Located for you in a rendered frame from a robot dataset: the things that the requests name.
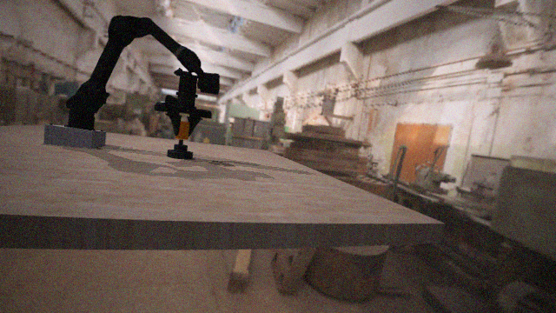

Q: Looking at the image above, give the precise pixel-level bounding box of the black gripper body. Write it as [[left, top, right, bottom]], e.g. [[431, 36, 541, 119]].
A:
[[155, 89, 212, 118]]

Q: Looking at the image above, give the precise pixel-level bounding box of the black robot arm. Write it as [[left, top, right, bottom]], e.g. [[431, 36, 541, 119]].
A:
[[64, 16, 220, 130]]

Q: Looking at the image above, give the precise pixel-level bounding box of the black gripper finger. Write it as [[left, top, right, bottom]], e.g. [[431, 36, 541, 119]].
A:
[[187, 117, 203, 136], [165, 113, 182, 136]]

